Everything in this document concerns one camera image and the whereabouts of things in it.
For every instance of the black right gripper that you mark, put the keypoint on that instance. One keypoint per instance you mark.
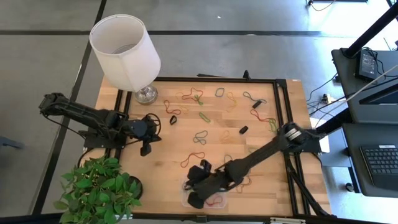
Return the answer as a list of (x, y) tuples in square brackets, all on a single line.
[(208, 183)]

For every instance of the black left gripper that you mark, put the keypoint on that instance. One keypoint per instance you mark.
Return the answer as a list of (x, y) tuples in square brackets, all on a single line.
[(149, 132)]

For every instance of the clear plastic bin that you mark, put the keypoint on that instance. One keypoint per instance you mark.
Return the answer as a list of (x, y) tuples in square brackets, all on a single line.
[(184, 199)]

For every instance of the yellow rubber band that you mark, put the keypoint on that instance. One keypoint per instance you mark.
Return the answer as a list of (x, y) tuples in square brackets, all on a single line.
[(184, 109), (232, 101), (222, 137)]

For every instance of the green rubber band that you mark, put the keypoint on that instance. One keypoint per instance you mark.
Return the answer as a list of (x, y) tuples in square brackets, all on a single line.
[(199, 101), (273, 126), (204, 117), (252, 150)]

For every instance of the blue rubber band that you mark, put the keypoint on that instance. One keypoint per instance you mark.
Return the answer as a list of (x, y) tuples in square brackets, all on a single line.
[(215, 92)]

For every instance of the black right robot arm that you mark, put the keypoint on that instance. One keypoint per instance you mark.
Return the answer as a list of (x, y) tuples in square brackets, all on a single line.
[(264, 152)]

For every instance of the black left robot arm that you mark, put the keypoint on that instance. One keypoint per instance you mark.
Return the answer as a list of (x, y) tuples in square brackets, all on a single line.
[(77, 113)]

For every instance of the green potted plant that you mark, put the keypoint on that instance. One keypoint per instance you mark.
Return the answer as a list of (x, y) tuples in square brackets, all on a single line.
[(93, 189)]

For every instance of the white shade table lamp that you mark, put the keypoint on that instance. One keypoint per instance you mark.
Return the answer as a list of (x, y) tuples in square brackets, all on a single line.
[(124, 62)]

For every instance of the white label plate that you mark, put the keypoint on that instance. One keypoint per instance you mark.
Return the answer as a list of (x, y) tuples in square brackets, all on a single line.
[(287, 221)]

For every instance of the grey floor object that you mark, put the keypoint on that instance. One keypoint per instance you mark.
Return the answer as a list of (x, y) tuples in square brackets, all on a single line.
[(9, 143)]

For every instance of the black desk caster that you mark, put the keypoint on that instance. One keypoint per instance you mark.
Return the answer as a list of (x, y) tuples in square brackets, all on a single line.
[(349, 187)]

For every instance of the pale power strip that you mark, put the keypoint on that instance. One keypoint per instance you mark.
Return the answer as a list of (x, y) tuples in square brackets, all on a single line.
[(326, 99)]

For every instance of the black keyboard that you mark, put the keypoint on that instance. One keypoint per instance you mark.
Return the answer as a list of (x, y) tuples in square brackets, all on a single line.
[(382, 161)]

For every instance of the black desk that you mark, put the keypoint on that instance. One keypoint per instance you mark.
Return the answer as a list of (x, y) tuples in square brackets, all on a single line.
[(379, 115)]

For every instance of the black power adapter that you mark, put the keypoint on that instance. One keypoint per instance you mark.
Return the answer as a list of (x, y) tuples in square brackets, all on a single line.
[(367, 63)]

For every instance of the black diagonal pole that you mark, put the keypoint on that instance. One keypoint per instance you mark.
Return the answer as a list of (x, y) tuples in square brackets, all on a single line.
[(370, 31)]

